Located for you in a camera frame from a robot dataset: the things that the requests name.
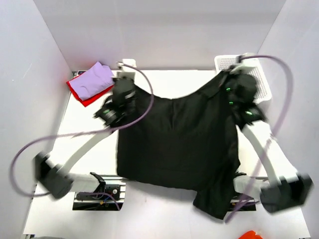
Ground folded red t-shirt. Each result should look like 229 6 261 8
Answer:
66 80 115 108

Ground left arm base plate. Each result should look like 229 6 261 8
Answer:
71 172 128 211

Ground folded lilac t-shirt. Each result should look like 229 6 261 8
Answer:
69 62 114 101

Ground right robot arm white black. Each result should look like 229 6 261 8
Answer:
222 73 314 214

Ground white plastic basket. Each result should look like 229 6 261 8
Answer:
214 52 272 104

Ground orange object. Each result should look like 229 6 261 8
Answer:
238 231 263 239

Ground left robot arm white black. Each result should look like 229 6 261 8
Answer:
33 72 136 200

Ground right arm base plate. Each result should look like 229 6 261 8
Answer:
230 171 262 212

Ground black t-shirt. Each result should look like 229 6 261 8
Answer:
117 72 240 220

